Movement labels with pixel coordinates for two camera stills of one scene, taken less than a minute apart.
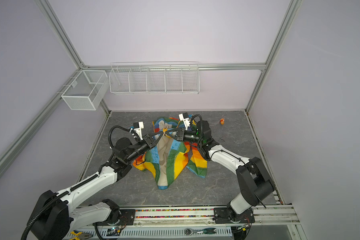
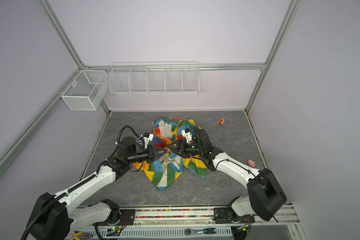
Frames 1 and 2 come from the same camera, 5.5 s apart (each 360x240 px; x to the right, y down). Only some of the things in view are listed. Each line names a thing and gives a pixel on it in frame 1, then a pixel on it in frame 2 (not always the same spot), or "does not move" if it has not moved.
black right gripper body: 190,137 → 189,149
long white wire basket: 179,77 does not move
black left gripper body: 146,143 → 150,152
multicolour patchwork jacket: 167,159 does not move
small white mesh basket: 85,92 does not move
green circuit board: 113,231 does not move
